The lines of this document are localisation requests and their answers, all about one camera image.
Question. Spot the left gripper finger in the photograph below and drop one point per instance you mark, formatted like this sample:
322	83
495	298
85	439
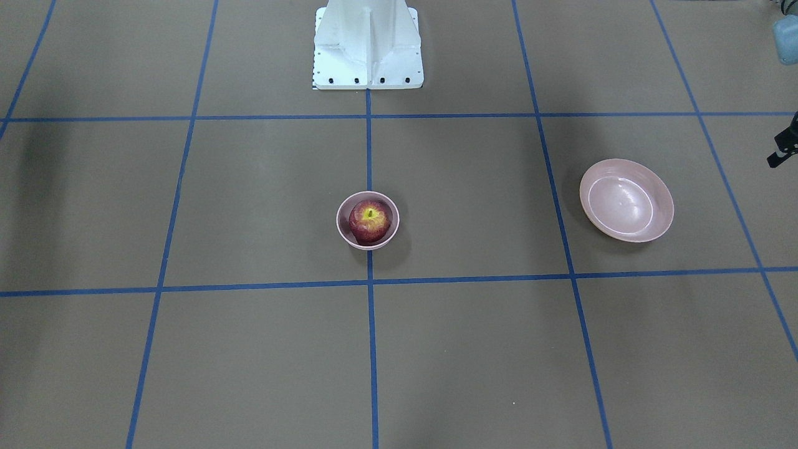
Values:
786	144

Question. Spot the red apple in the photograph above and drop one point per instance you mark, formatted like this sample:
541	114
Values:
369	221

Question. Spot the pink bowl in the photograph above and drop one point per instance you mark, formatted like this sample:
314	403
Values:
344	212

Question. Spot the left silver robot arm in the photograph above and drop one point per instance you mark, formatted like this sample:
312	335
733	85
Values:
785	38

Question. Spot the pink plate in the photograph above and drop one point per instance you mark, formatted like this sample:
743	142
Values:
626	201

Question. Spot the white camera mast base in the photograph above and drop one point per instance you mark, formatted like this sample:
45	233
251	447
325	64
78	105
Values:
367	45

